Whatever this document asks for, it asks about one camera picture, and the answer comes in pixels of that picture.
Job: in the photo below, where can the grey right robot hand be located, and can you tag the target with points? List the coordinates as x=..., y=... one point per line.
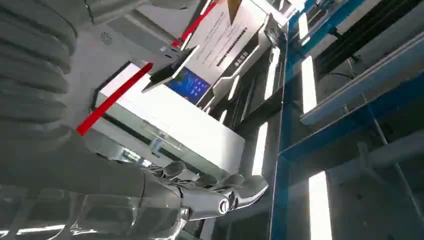
x=82, y=185

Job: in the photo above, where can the red barrier belt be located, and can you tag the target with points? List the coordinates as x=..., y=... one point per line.
x=112, y=99

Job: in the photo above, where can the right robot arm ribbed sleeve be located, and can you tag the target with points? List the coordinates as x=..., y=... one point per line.
x=33, y=66

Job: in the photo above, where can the white kiosk stand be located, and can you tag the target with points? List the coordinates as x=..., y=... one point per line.
x=99, y=49

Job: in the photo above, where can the dark angled flat panel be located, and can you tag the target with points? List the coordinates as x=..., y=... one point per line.
x=169, y=71

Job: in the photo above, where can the ceiling light panel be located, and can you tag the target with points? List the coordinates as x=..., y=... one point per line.
x=303, y=26
x=260, y=149
x=308, y=84
x=272, y=73
x=319, y=208

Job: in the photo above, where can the white paper notice sheet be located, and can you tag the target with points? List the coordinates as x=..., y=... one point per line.
x=225, y=36

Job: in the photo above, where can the blue steel beam frame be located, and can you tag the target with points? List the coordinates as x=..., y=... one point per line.
x=281, y=198

